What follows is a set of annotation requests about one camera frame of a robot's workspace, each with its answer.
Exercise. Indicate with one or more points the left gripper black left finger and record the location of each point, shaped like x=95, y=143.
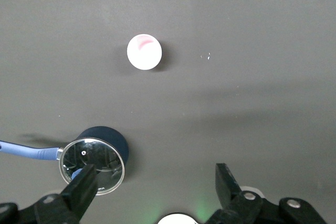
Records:
x=76, y=197

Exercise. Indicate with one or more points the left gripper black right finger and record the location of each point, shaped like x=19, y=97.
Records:
x=231, y=195

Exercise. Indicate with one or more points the pink plastic cup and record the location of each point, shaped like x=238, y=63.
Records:
x=144, y=53

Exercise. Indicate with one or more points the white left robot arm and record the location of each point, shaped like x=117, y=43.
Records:
x=177, y=220

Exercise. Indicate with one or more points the glass saucepan lid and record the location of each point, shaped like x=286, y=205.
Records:
x=105, y=155

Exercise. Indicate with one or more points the dark blue saucepan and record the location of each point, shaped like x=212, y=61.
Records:
x=113, y=137

